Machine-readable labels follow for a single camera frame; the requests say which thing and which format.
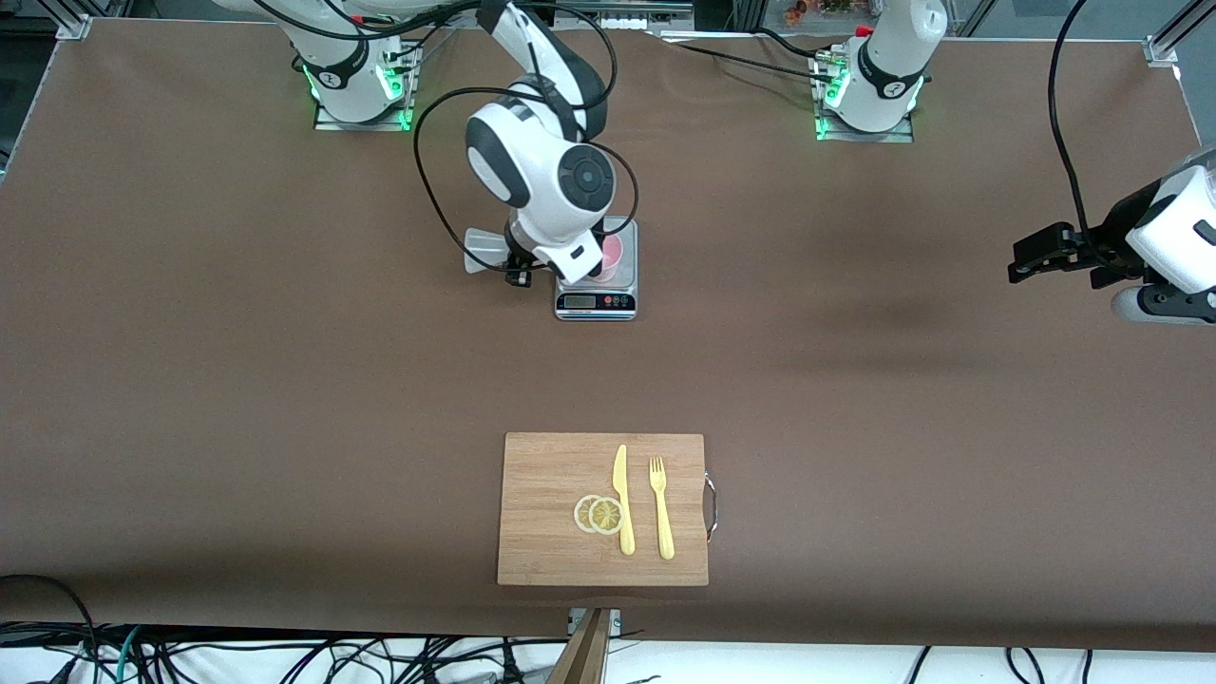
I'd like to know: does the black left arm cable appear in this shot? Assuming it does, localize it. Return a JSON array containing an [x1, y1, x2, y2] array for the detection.
[[1047, 0, 1105, 250]]

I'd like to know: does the orange toy food pile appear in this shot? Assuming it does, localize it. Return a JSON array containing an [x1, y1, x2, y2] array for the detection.
[[784, 0, 861, 28]]

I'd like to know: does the white power strip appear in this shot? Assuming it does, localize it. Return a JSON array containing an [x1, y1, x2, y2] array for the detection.
[[587, 6, 694, 29]]

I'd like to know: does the yellow plastic fork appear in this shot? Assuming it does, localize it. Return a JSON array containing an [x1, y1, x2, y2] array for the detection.
[[648, 456, 676, 561]]

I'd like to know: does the yellow plastic knife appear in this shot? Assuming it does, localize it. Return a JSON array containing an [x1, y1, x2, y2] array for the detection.
[[612, 444, 637, 557]]

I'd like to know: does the black base cable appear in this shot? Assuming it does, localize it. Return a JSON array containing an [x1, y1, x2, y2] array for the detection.
[[655, 27, 837, 82]]

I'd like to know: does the wooden camera mount post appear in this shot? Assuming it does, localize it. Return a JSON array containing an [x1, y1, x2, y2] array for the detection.
[[546, 608, 614, 684]]

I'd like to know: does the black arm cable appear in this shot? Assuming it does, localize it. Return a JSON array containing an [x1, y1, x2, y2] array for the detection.
[[412, 0, 640, 278], [1047, 0, 1105, 250]]

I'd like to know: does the wooden cutting board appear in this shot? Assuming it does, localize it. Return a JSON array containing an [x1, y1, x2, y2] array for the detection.
[[496, 432, 711, 587]]

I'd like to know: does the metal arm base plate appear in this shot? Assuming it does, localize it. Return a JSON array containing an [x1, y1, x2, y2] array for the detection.
[[313, 43, 416, 132], [814, 47, 915, 143]]

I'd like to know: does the translucent orange-capped sauce bottle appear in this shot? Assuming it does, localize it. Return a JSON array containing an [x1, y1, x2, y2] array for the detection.
[[463, 228, 514, 276]]

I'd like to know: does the silver digital kitchen scale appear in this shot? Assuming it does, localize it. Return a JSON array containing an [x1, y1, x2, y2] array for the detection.
[[555, 216, 638, 322]]

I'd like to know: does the teal floor cable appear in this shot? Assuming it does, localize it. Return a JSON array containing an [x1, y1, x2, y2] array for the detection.
[[85, 625, 145, 684]]

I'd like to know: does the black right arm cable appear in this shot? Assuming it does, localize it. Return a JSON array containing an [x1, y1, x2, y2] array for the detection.
[[412, 0, 640, 278]]

